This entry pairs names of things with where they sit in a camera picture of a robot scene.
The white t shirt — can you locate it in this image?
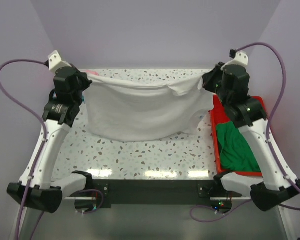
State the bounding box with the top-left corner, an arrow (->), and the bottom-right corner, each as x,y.
83,74 -> 214,142

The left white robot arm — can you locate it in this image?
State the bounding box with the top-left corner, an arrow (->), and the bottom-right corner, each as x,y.
6,65 -> 94,213

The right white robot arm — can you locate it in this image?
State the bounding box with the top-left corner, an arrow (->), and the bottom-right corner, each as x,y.
202,62 -> 300,212

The red plastic bin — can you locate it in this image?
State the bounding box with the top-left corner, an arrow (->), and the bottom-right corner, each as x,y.
209,95 -> 262,177

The folded pink t shirt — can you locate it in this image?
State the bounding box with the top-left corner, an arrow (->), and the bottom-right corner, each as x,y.
85,69 -> 99,76

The green t shirt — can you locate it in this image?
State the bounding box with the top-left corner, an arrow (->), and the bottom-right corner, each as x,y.
216,121 -> 261,173

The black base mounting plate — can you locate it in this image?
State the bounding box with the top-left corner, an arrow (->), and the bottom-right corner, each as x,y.
71,179 -> 241,208

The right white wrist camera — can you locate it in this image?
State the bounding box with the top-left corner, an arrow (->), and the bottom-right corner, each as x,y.
221,49 -> 249,70

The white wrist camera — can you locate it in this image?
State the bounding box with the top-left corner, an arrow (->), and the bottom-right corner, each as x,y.
48,50 -> 71,74
221,49 -> 249,70

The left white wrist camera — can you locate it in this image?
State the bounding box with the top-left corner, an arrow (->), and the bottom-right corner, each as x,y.
48,50 -> 71,74

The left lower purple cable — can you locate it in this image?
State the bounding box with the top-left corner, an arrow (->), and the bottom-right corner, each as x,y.
74,189 -> 105,216

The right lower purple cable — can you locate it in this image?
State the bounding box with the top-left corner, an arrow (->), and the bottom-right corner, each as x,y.
189,199 -> 253,223

